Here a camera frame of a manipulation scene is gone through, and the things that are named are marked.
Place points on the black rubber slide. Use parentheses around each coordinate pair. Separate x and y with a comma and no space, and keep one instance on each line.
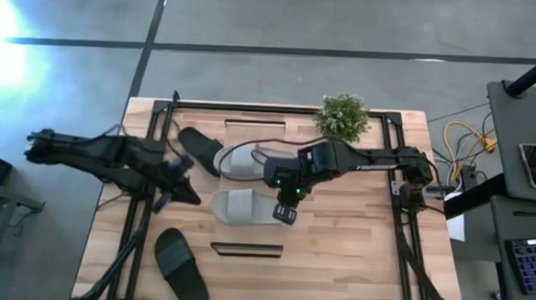
(199,146)
(181,265)

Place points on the white paper sheet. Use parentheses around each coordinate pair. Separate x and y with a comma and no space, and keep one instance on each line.
(457,229)

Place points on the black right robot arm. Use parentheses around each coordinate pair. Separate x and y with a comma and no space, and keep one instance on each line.
(364,162)

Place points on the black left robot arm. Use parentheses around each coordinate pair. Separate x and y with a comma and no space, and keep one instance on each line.
(107,157)

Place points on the grey side desk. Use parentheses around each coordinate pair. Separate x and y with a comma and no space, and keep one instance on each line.
(517,131)

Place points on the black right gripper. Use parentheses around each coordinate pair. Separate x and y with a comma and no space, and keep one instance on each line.
(287,176)

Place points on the backlit black keyboard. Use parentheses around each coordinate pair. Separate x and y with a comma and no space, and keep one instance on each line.
(535,265)

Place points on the grey rubber slide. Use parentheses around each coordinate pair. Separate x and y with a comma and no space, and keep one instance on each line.
(242,160)
(242,207)

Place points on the small green potted plant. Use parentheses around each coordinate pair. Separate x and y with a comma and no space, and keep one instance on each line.
(341,118)

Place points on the grey keyboard cart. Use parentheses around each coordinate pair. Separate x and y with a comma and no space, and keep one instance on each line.
(522,218)

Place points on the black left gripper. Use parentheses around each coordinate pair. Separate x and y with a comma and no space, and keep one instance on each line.
(170,177)

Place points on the wooden shelf with black frame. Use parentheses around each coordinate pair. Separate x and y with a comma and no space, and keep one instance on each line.
(246,250)

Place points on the black diagonal support beam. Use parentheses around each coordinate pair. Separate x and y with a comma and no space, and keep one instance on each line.
(474,195)

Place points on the black metal table frame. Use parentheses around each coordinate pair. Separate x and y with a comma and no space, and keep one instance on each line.
(274,109)

